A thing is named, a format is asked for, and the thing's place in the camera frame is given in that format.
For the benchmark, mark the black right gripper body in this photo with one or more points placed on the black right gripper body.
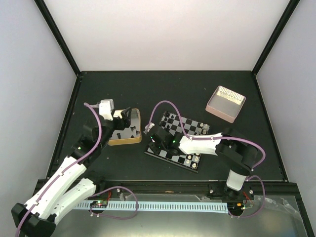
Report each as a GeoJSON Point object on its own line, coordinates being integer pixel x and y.
{"type": "Point", "coordinates": [156, 149]}

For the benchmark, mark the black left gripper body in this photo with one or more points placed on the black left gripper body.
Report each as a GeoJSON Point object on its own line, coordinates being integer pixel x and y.
{"type": "Point", "coordinates": [120, 125]}

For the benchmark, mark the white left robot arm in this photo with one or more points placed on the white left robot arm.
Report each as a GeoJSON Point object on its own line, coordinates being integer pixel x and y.
{"type": "Point", "coordinates": [72, 182]}

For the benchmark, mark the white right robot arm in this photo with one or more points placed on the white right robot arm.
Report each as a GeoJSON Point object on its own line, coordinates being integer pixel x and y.
{"type": "Point", "coordinates": [239, 154]}

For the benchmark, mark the yellow bear tin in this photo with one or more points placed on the yellow bear tin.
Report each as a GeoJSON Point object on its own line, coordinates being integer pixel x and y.
{"type": "Point", "coordinates": [128, 136]}

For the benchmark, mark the black white chessboard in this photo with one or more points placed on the black white chessboard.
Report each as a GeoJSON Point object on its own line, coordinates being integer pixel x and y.
{"type": "Point", "coordinates": [175, 155]}

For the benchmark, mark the pink patterned tray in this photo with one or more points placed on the pink patterned tray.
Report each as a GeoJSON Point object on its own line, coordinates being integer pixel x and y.
{"type": "Point", "coordinates": [225, 104]}

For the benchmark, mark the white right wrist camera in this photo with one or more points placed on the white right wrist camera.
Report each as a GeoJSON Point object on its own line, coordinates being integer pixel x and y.
{"type": "Point", "coordinates": [148, 127]}

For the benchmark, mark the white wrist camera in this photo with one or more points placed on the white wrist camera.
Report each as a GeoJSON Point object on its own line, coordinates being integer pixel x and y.
{"type": "Point", "coordinates": [106, 108]}
{"type": "Point", "coordinates": [148, 127]}

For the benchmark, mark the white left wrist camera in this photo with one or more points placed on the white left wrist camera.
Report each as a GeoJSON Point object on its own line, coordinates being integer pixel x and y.
{"type": "Point", "coordinates": [106, 108]}

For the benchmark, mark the light blue slotted rail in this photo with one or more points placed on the light blue slotted rail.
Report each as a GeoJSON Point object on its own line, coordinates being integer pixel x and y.
{"type": "Point", "coordinates": [157, 206]}

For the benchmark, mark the black front mounting rail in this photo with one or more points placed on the black front mounting rail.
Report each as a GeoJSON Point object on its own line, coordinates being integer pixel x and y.
{"type": "Point", "coordinates": [213, 189]}

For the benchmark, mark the black corner frame post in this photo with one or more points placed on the black corner frame post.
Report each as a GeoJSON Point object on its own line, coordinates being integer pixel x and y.
{"type": "Point", "coordinates": [57, 34]}

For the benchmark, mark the black right frame post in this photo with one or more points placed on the black right frame post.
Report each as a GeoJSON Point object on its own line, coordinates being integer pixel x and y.
{"type": "Point", "coordinates": [286, 15]}

